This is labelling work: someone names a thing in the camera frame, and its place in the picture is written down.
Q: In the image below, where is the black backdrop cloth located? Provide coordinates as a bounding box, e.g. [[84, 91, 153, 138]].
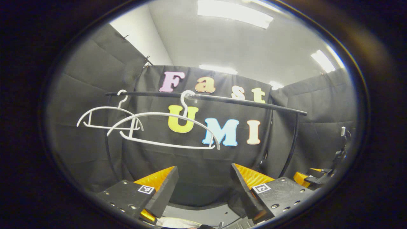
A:
[[48, 24, 356, 207]]

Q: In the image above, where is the large ceiling light panel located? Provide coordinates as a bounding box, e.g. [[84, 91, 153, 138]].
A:
[[197, 0, 274, 30]]

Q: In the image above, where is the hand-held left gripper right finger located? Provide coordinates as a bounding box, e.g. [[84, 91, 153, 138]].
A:
[[230, 163, 315, 225]]

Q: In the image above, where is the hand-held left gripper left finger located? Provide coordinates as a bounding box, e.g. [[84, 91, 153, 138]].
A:
[[95, 165, 179, 225]]

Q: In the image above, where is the black clothes rack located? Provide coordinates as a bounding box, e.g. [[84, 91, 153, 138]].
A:
[[105, 91, 308, 178]]

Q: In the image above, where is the grey slatted panel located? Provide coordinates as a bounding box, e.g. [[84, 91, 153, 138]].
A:
[[227, 219, 253, 229]]

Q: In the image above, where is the white clothes hanger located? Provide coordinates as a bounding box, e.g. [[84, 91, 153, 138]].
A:
[[107, 90, 221, 150], [76, 90, 144, 131]]

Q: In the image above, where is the white laundry hamper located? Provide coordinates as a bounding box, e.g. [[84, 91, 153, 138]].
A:
[[156, 217, 204, 229]]

